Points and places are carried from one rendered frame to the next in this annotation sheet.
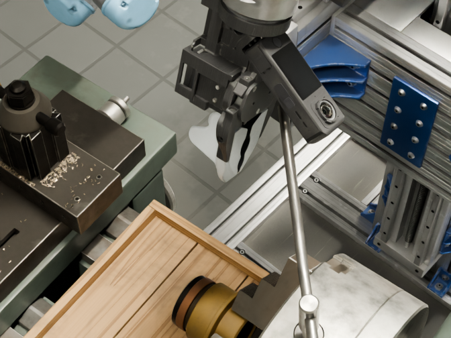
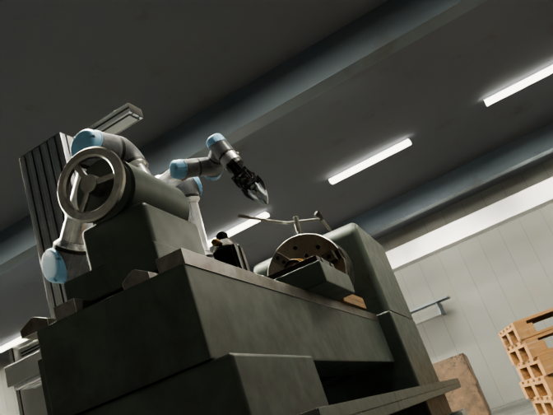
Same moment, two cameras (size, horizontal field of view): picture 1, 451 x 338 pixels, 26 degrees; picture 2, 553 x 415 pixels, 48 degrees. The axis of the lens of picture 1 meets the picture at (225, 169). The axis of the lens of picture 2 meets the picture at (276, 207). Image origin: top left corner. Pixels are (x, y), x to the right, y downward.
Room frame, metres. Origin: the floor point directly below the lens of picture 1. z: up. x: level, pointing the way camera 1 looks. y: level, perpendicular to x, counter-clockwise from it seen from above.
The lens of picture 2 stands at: (1.39, 2.05, 0.53)
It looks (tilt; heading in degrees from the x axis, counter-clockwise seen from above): 20 degrees up; 248
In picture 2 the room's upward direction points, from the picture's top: 20 degrees counter-clockwise
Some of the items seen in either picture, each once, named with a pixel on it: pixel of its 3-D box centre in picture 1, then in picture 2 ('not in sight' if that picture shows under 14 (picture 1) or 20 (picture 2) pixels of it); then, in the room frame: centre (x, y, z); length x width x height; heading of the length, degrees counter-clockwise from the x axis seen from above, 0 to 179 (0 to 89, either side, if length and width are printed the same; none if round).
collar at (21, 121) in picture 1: (23, 106); (225, 245); (0.90, 0.29, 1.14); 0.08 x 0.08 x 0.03
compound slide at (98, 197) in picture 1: (50, 172); not in sight; (0.88, 0.27, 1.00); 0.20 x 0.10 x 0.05; 53
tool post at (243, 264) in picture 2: (30, 137); (233, 264); (0.89, 0.29, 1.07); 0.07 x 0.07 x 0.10; 53
